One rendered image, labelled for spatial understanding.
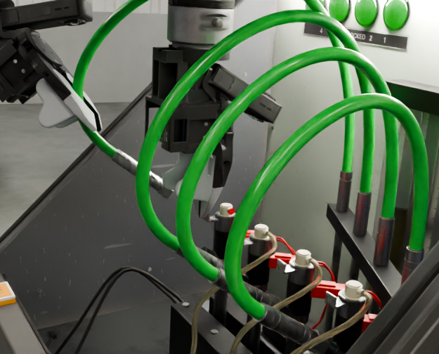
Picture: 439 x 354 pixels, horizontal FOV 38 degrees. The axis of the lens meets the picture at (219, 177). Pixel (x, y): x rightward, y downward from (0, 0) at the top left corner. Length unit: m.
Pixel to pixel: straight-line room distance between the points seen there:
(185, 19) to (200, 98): 0.09
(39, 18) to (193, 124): 0.26
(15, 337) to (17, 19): 0.41
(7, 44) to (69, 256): 0.40
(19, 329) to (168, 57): 0.43
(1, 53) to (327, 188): 0.56
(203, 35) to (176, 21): 0.03
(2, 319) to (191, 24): 0.49
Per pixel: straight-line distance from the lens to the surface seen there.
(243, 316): 0.87
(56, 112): 0.83
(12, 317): 0.94
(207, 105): 0.72
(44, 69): 0.82
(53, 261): 1.09
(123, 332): 1.12
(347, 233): 0.86
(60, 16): 0.85
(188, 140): 0.71
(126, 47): 7.31
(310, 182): 1.12
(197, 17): 0.70
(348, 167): 0.91
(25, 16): 0.86
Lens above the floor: 1.41
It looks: 17 degrees down
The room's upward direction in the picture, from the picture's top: 3 degrees clockwise
